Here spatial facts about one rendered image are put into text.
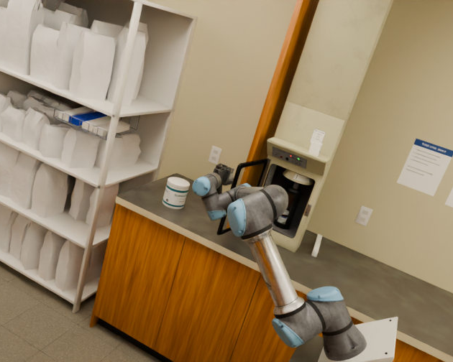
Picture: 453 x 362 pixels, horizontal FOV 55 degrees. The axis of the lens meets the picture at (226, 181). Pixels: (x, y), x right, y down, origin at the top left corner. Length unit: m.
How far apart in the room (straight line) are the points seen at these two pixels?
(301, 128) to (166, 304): 1.25
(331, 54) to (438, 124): 0.77
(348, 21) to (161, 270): 1.63
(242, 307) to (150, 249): 0.61
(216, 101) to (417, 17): 1.27
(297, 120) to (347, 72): 0.34
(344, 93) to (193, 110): 1.15
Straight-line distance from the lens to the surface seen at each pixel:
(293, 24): 2.25
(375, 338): 1.73
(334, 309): 1.61
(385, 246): 2.85
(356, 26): 2.29
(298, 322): 1.55
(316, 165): 2.25
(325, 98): 2.29
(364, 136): 2.71
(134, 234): 2.58
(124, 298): 2.79
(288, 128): 2.34
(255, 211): 1.47
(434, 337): 2.34
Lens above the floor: 1.97
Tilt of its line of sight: 19 degrees down
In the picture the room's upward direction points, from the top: 17 degrees clockwise
